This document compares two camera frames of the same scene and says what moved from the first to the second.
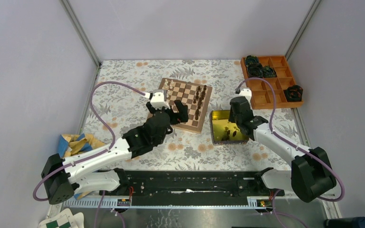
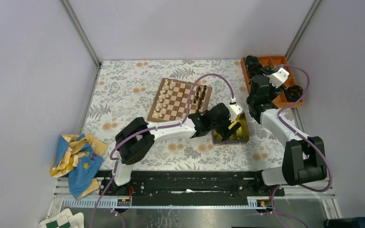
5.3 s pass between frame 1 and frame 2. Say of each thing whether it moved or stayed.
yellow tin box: stayed
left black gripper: moved
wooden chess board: stayed
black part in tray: stayed
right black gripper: moved
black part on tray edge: stayed
